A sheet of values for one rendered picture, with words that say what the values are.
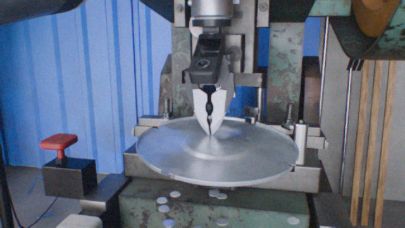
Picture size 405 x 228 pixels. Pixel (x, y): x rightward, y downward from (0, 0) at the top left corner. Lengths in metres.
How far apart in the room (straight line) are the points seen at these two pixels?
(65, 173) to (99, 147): 1.62
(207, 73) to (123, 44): 1.65
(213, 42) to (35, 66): 2.01
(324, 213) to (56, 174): 0.55
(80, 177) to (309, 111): 0.70
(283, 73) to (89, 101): 1.54
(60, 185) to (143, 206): 0.18
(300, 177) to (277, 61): 0.39
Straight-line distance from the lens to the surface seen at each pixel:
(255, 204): 0.70
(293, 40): 1.00
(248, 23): 0.75
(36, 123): 2.56
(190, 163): 0.54
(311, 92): 1.10
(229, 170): 0.52
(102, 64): 2.22
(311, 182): 0.75
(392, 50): 0.71
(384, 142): 1.87
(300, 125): 0.72
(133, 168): 0.81
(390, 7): 0.76
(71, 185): 0.77
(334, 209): 0.72
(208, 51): 0.56
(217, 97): 0.60
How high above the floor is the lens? 0.98
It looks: 14 degrees down
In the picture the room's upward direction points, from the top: straight up
